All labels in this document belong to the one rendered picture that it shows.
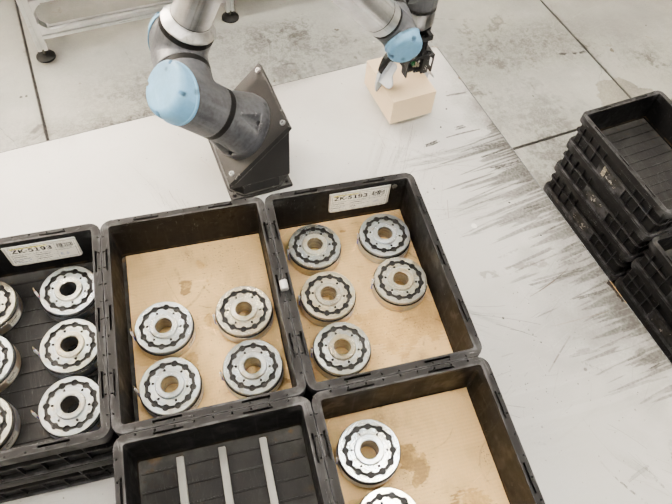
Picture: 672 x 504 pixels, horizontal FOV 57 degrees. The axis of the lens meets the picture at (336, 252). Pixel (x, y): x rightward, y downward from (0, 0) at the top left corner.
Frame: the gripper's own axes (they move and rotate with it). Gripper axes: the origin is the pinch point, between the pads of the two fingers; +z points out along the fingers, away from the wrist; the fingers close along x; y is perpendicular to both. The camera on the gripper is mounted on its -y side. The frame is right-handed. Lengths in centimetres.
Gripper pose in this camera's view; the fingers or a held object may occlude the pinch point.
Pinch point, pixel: (400, 82)
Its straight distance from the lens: 165.8
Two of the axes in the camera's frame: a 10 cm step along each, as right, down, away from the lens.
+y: 3.9, 7.9, -4.7
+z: -0.6, 5.3, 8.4
